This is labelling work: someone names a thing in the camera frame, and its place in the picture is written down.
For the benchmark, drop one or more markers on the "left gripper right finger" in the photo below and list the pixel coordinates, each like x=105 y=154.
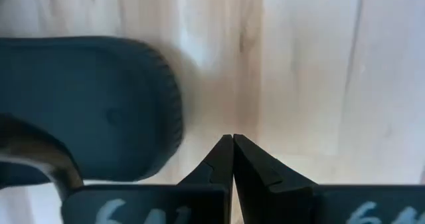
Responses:
x=265 y=197

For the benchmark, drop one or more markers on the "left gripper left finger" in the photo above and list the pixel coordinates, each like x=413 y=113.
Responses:
x=199 y=200

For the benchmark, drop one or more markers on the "black rubber slide sandal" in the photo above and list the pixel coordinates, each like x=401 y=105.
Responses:
x=99 y=101

